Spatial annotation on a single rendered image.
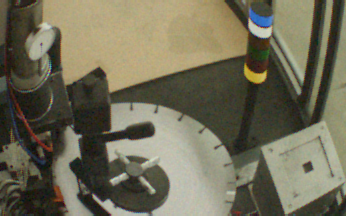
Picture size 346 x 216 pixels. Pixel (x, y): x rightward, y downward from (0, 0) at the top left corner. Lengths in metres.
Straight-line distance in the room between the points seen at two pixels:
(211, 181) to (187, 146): 0.08
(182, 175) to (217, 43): 0.51
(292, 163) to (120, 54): 0.52
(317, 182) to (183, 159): 0.29
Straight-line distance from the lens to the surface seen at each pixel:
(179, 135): 1.26
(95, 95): 0.92
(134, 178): 1.15
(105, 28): 1.68
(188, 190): 1.20
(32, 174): 1.32
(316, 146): 1.35
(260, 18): 1.18
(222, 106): 1.55
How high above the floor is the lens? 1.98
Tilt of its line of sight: 53 degrees down
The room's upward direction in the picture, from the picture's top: 5 degrees clockwise
